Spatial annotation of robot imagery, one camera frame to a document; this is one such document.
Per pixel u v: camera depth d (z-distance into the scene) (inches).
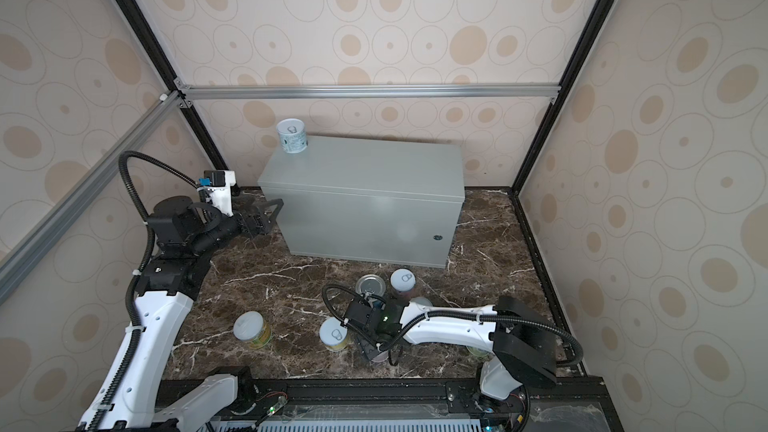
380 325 22.7
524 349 16.8
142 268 19.5
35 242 21.1
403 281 35.0
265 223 23.8
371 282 32.8
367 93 73.2
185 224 19.4
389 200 36.6
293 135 30.7
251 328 30.6
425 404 28.7
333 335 30.9
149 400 15.8
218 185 21.9
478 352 30.7
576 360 17.0
